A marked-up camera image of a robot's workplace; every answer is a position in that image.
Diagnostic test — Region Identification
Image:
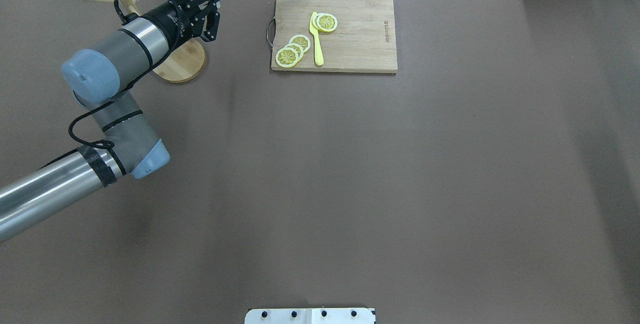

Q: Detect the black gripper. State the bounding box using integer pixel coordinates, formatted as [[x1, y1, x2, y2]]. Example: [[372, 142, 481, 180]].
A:
[[148, 0, 222, 45]]

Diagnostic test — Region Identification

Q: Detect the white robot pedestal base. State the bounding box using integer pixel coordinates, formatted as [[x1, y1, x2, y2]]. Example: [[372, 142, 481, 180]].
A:
[[244, 306, 377, 324]]

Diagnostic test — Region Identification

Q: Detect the wooden cup storage rack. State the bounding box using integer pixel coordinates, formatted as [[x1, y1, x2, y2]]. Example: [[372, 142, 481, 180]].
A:
[[65, 0, 206, 84]]

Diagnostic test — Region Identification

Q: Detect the wooden cutting board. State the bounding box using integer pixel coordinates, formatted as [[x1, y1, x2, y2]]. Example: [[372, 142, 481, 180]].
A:
[[270, 0, 398, 74]]

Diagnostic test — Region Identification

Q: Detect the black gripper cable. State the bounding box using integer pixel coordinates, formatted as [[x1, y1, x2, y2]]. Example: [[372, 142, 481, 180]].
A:
[[68, 0, 173, 151]]

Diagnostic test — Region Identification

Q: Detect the yellow plastic knife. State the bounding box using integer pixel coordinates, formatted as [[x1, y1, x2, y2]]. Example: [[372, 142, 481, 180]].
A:
[[308, 11, 325, 67]]

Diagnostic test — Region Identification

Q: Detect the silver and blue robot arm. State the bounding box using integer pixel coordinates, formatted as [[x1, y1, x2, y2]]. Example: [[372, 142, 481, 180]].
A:
[[0, 0, 221, 242]]

